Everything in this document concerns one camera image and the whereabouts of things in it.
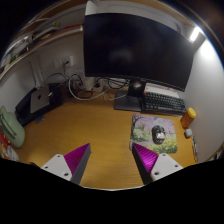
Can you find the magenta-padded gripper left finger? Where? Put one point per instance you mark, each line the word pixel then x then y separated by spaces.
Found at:
pixel 76 160

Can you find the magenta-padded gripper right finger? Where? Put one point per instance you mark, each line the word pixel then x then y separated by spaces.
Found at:
pixel 146 159

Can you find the transparent computer mouse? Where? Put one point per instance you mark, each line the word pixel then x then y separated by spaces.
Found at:
pixel 158 134

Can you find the cherry blossom print mouse pad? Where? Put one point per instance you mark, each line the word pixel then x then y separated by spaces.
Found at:
pixel 141 133

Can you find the grey earbuds case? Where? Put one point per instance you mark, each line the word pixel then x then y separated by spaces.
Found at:
pixel 188 133

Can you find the black pen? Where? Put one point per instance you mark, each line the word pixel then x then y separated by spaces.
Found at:
pixel 195 150

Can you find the silver blister pack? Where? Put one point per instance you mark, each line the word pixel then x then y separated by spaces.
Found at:
pixel 40 119

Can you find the amber jar with yellow lid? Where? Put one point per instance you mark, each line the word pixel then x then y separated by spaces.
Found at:
pixel 187 118

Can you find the black keyboard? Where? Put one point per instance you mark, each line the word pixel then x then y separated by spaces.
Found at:
pixel 163 102

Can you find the pale green jug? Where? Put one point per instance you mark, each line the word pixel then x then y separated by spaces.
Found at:
pixel 13 131

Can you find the red and white packet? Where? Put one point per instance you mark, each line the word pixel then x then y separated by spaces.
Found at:
pixel 7 150

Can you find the silver mini computer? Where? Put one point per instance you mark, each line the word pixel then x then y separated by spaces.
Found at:
pixel 40 99

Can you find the black flat box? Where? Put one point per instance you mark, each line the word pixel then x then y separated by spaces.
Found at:
pixel 23 111

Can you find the white power strip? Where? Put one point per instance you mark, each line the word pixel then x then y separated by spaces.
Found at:
pixel 91 85

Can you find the black computer monitor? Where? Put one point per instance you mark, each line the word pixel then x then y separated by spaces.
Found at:
pixel 133 46

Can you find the white wall socket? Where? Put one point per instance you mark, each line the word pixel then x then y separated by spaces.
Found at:
pixel 68 61
pixel 58 63

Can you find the wooden wall shelf unit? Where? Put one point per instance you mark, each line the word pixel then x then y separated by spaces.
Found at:
pixel 43 33

